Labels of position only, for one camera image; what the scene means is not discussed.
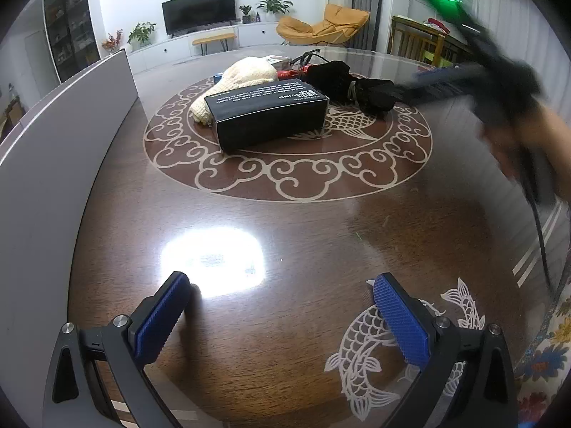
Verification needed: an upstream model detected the white television cabinet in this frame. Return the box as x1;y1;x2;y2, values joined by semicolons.
127;21;287;75

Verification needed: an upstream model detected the yellow lounge chair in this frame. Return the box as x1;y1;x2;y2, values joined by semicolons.
276;4;371;48

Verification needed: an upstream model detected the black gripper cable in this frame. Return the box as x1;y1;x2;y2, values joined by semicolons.
520;174;561;309

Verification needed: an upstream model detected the large leafy potted plant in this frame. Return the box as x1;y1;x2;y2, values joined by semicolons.
256;0;294;15

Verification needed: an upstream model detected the red gadget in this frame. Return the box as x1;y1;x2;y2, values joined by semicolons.
277;66;314;82

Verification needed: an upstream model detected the grey partition panel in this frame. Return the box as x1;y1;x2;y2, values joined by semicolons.
0;49;139;413

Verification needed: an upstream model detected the black cardboard box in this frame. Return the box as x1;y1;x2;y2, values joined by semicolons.
204;78;330;153

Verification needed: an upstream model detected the green potted plant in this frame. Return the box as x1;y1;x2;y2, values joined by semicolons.
128;22;157;48

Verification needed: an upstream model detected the grey curtain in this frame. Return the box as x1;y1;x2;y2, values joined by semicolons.
352;0;385;52

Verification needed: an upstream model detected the black glass display cabinet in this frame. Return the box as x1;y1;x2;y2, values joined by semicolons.
43;0;101;83

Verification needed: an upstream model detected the cream knit hat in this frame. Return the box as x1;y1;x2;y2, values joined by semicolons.
187;57;278;128

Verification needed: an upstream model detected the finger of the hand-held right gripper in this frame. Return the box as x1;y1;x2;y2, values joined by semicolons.
393;79;480;104
413;63;485;85

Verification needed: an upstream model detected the black fuzzy cloth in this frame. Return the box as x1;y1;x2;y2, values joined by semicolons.
352;78;399;116
307;60;355;100

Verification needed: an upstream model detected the person's right forearm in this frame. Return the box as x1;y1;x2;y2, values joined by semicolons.
520;107;571;207

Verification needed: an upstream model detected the floral cloth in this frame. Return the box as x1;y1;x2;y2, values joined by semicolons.
513;285;571;428

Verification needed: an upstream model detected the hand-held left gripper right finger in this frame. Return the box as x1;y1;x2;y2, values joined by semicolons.
373;273;521;428

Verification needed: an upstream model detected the yellow-top bench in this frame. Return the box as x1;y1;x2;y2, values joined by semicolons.
193;32;237;57

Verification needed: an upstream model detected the black television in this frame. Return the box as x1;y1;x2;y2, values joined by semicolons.
161;0;237;37

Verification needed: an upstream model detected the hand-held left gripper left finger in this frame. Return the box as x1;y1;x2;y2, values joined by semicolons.
42;271;193;428

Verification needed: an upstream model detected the brown wooden desktop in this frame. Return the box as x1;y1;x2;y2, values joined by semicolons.
67;45;571;428

